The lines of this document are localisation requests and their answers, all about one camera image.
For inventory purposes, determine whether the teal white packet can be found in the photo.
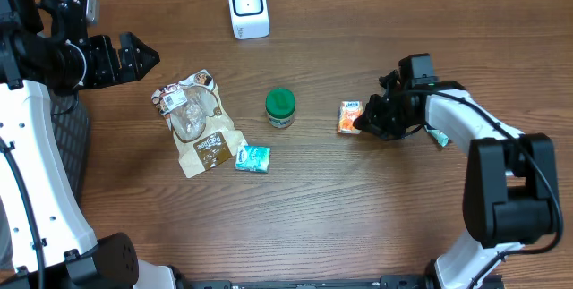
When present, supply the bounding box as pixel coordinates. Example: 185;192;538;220
425;126;449;148

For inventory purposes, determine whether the orange small box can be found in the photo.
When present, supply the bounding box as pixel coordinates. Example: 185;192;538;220
338;100;363;134

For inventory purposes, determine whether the brown white snack pouch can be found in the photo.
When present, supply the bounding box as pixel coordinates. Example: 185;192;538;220
151;69;247;178

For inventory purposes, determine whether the green lid spice jar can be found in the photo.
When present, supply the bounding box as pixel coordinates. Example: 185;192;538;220
265;88;296;129

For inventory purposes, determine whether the teal box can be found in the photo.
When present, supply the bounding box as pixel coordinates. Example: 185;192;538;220
235;145;270;173

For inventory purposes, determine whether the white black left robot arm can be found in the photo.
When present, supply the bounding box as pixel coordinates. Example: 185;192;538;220
1;0;187;288

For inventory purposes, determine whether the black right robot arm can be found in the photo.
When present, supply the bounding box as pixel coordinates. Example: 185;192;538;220
353;54;564;289

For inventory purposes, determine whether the white barcode scanner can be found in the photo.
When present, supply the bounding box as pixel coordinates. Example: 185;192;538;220
228;0;270;40

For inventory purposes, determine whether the grey plastic mesh basket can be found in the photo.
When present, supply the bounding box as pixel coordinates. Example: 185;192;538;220
49;90;91;203

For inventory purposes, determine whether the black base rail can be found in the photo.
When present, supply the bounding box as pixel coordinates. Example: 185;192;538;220
190;276;434;289

